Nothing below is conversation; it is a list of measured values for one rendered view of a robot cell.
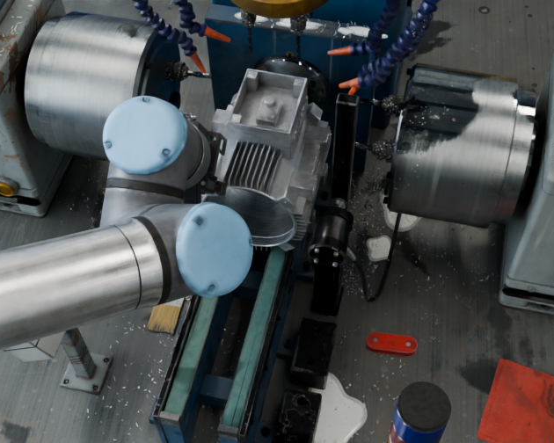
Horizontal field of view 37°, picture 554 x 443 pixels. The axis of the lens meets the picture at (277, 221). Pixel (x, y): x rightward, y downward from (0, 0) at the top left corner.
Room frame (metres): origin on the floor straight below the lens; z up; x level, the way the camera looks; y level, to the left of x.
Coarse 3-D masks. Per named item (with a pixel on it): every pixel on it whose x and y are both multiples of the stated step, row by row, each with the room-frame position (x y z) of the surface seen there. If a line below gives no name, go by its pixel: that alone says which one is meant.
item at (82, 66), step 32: (64, 32) 1.04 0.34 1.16; (96, 32) 1.04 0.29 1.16; (128, 32) 1.04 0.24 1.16; (32, 64) 1.00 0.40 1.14; (64, 64) 0.98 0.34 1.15; (96, 64) 0.98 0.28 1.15; (128, 64) 0.97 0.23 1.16; (160, 64) 1.03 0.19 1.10; (32, 96) 0.96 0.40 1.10; (64, 96) 0.94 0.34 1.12; (96, 96) 0.94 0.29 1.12; (128, 96) 0.93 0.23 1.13; (160, 96) 1.00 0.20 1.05; (32, 128) 0.95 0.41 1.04; (64, 128) 0.92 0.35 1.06; (96, 128) 0.91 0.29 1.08
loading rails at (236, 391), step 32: (320, 192) 0.95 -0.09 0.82; (288, 256) 0.74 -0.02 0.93; (256, 288) 0.73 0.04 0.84; (288, 288) 0.72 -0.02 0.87; (192, 320) 0.63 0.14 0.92; (224, 320) 0.68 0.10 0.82; (256, 320) 0.63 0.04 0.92; (192, 352) 0.58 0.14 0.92; (256, 352) 0.57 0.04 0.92; (288, 352) 0.62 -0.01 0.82; (192, 384) 0.52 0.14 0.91; (224, 384) 0.55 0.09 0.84; (256, 384) 0.52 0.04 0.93; (160, 416) 0.47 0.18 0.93; (192, 416) 0.50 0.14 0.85; (224, 416) 0.47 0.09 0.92; (256, 416) 0.49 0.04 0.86
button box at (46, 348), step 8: (48, 336) 0.54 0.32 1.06; (56, 336) 0.54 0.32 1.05; (24, 344) 0.52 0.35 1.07; (32, 344) 0.52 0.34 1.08; (40, 344) 0.52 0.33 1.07; (48, 344) 0.53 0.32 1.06; (56, 344) 0.53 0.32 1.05; (16, 352) 0.53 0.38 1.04; (24, 352) 0.52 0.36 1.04; (32, 352) 0.52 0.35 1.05; (40, 352) 0.52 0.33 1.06; (48, 352) 0.52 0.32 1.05; (56, 352) 0.52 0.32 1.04; (24, 360) 0.52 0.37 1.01; (32, 360) 0.52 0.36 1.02
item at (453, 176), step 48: (432, 96) 0.88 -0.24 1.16; (480, 96) 0.87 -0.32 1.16; (528, 96) 0.89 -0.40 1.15; (384, 144) 0.86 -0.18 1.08; (432, 144) 0.81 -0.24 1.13; (480, 144) 0.80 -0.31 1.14; (528, 144) 0.80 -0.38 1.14; (384, 192) 0.84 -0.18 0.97; (432, 192) 0.77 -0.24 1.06; (480, 192) 0.75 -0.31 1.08
